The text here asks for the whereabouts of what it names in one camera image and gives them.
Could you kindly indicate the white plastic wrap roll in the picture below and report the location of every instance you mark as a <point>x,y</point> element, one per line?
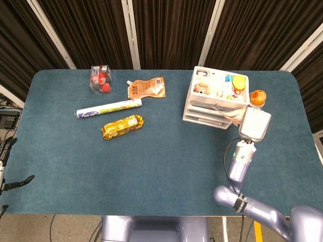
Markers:
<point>108,109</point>

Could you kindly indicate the cream mesh cloth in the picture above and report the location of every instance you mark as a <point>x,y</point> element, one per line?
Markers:
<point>230,114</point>

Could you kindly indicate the orange jelly cup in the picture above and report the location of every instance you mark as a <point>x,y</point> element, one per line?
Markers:
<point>258,97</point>

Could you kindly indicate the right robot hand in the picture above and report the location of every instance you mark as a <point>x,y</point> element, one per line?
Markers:
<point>255,124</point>

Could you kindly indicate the brown nuts in organizer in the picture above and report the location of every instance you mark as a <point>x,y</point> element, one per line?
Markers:
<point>202,88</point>

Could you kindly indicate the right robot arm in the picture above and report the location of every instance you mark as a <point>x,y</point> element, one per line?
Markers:
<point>252,191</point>

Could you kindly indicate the blue table mat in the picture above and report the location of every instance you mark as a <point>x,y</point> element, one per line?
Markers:
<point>126,164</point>

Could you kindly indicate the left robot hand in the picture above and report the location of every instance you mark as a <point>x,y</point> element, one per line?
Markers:
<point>6,166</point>

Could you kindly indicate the yellow round toy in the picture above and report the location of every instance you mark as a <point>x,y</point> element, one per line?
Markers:
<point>239,81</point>

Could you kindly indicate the dark brown curtain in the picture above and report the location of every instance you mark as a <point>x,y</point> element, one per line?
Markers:
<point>171,30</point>

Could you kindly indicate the white plastic drawer organizer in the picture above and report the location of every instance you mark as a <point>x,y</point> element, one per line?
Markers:
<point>214,100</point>

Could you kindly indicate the orange spout pouch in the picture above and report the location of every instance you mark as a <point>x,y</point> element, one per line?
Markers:
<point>147,88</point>

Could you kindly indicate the clear box with red candies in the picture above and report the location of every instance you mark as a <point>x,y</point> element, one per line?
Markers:
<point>101,79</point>

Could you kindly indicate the gold biscuit packet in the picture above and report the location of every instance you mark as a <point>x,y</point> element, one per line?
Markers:
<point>122,127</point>

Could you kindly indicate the blue-grey robot torso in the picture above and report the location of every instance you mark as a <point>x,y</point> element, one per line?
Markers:
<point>155,229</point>

